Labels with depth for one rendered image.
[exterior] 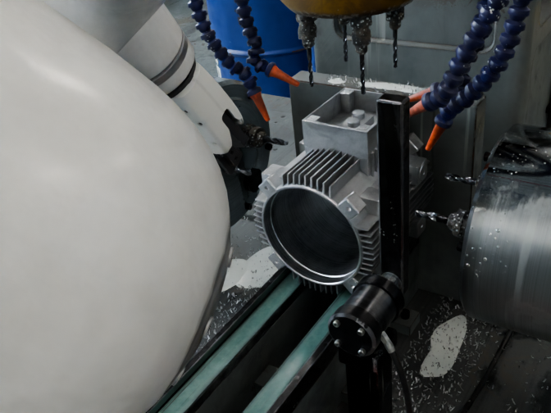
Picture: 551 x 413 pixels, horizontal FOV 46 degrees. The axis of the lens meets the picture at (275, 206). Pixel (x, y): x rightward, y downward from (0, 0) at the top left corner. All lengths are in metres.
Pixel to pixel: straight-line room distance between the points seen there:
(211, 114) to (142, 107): 0.52
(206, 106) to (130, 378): 0.52
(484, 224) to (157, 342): 0.62
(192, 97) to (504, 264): 0.38
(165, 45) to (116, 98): 0.47
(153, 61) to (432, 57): 0.55
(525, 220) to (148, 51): 0.42
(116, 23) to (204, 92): 0.21
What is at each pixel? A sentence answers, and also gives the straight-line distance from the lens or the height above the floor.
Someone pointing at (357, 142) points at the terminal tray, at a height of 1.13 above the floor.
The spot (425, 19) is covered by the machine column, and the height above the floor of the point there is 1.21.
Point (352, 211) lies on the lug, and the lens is 0.82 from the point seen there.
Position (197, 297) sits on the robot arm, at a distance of 0.16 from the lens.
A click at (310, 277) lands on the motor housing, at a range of 0.94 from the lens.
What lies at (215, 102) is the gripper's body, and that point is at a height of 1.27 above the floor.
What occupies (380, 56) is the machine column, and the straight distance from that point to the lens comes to 1.09.
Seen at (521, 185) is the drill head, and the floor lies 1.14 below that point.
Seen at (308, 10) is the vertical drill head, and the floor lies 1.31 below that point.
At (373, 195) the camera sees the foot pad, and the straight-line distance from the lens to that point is 0.85.
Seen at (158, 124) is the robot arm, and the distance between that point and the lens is 0.16.
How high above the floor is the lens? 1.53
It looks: 32 degrees down
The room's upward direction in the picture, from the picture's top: 7 degrees counter-clockwise
